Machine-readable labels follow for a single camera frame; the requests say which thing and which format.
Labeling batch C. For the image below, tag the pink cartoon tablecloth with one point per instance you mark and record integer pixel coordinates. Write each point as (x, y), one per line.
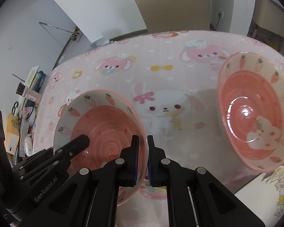
(171, 80)

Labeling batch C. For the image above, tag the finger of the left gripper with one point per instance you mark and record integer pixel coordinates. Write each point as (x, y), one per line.
(72, 148)

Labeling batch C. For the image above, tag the white cartoon plate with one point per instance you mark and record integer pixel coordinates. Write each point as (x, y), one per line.
(264, 196)

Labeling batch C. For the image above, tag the pink strawberry bowl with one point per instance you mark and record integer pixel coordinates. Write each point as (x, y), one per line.
(109, 121)

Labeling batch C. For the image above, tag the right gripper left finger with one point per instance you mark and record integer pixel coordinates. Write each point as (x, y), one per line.
(89, 198)

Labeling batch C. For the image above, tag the beige bathroom vanity cabinet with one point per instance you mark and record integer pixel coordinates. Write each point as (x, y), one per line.
(269, 15)

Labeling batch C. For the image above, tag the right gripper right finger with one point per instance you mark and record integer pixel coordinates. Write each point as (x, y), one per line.
(196, 197)

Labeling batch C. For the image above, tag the pink carrot bunny bowl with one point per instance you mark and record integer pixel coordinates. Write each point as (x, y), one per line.
(251, 104)

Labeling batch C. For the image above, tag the beige three-door refrigerator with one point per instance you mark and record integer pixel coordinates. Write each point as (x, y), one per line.
(175, 15)

